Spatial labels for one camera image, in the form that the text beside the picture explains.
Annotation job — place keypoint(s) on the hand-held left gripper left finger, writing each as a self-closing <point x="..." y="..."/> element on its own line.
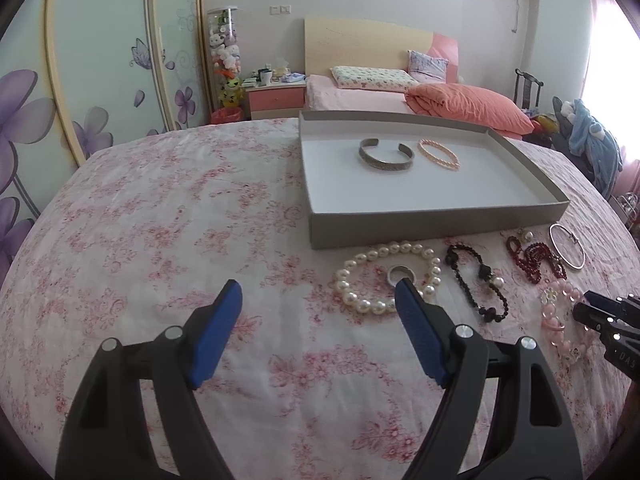
<point x="217" y="330"/>

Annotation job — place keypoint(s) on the pink bed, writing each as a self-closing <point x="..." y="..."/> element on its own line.
<point x="350" y="100"/>

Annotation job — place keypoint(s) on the white mug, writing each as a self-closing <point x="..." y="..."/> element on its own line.
<point x="265" y="77"/>

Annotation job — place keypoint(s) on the clear tube of plush toys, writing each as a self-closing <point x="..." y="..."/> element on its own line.
<point x="225" y="50"/>

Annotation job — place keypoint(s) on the beige and pink headboard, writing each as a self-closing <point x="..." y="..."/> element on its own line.
<point x="360" y="42"/>

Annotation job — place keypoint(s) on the flower print wardrobe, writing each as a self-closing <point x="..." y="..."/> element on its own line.
<point x="100" y="60"/>

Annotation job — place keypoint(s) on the white floral pillow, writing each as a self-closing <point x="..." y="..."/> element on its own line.
<point x="372" y="79"/>

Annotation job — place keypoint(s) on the pink floral tablecloth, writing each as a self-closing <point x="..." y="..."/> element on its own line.
<point x="150" y="240"/>

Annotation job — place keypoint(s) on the blue plush robe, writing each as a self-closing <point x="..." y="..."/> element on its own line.
<point x="595" y="145"/>

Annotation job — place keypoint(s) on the pink and beige nightstand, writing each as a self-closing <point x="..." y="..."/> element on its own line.
<point x="275" y="100"/>

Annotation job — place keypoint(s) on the pink curtain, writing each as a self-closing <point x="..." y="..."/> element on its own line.
<point x="597" y="15"/>

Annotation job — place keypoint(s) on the purple pillow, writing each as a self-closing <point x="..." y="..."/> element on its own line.
<point x="427" y="66"/>

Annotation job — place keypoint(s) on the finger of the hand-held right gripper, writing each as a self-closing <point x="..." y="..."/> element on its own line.
<point x="622" y="309"/>
<point x="600" y="322"/>

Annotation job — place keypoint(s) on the grey cardboard tray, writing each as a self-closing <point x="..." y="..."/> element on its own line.
<point x="350" y="210"/>

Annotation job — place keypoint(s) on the dark wooden chair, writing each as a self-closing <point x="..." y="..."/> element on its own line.
<point x="529" y="90"/>

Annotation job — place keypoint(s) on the white light switch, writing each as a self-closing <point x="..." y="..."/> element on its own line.
<point x="280" y="9"/>

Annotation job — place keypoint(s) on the folded orange quilt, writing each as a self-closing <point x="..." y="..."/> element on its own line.
<point x="465" y="105"/>

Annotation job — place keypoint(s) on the red trash bin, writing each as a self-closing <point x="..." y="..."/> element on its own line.
<point x="226" y="116"/>

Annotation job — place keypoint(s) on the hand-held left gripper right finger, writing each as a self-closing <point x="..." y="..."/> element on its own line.
<point x="417" y="330"/>

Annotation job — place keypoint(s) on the thin silver bangle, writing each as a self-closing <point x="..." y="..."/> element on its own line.
<point x="577" y="246"/>

